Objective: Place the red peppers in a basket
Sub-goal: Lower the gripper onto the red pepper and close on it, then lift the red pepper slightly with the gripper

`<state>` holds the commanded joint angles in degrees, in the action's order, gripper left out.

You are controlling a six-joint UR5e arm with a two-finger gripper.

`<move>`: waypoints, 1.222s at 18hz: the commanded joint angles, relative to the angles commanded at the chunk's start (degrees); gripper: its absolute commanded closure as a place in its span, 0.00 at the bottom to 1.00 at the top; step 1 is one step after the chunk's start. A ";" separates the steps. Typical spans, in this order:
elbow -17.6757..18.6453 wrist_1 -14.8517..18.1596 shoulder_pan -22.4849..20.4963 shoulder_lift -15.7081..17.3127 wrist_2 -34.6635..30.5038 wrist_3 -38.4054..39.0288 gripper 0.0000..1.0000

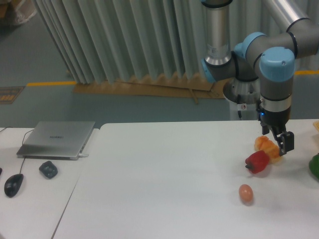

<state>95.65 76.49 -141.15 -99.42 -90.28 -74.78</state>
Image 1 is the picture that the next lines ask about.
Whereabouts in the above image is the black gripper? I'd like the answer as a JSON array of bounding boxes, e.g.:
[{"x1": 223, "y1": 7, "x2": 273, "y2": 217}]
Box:
[{"x1": 256, "y1": 99, "x2": 294, "y2": 156}]

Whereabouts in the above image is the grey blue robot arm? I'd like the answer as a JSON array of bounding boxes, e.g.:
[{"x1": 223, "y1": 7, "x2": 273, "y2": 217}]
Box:
[{"x1": 201, "y1": 0, "x2": 319, "y2": 155}]

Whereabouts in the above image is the yellow basket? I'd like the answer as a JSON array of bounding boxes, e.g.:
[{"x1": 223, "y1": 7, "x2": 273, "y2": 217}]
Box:
[{"x1": 313, "y1": 120, "x2": 319, "y2": 132}]

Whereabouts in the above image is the orange bell pepper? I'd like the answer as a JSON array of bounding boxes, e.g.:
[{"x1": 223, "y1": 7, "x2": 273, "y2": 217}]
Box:
[{"x1": 254, "y1": 135, "x2": 283, "y2": 164}]

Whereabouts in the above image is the red bell pepper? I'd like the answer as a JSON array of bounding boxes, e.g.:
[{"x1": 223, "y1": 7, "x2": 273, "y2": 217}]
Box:
[{"x1": 245, "y1": 150, "x2": 270, "y2": 174}]

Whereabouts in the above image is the green bell pepper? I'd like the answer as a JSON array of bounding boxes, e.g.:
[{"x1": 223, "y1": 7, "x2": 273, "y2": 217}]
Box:
[{"x1": 309, "y1": 154, "x2": 319, "y2": 179}]

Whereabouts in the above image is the brown egg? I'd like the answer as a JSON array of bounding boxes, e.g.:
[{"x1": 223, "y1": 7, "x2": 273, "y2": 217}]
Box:
[{"x1": 239, "y1": 184, "x2": 253, "y2": 202}]

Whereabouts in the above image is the brown cardboard sheet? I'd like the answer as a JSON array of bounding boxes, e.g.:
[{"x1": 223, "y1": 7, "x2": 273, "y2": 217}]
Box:
[{"x1": 73, "y1": 74, "x2": 228, "y2": 104}]

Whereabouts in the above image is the grey pleated curtain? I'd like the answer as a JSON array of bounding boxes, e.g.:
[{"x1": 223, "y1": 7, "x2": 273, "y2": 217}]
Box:
[{"x1": 31, "y1": 0, "x2": 280, "y2": 85}]

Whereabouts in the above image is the silver laptop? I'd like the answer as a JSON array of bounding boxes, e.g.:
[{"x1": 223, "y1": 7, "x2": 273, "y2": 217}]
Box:
[{"x1": 16, "y1": 121, "x2": 95, "y2": 160}]

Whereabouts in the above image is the small black controller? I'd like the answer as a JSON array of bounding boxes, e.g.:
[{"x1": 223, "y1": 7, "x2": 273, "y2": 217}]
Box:
[{"x1": 39, "y1": 161, "x2": 58, "y2": 179}]

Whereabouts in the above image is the black computer mouse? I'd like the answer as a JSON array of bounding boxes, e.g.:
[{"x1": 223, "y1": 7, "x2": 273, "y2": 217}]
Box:
[{"x1": 4, "y1": 173, "x2": 24, "y2": 198}]

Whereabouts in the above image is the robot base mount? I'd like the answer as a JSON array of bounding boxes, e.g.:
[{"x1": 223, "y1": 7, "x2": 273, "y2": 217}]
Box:
[{"x1": 223, "y1": 78, "x2": 260, "y2": 120}]

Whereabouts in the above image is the black mouse cable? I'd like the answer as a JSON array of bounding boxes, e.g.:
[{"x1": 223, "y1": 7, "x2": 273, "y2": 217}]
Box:
[{"x1": 0, "y1": 126, "x2": 35, "y2": 176}]

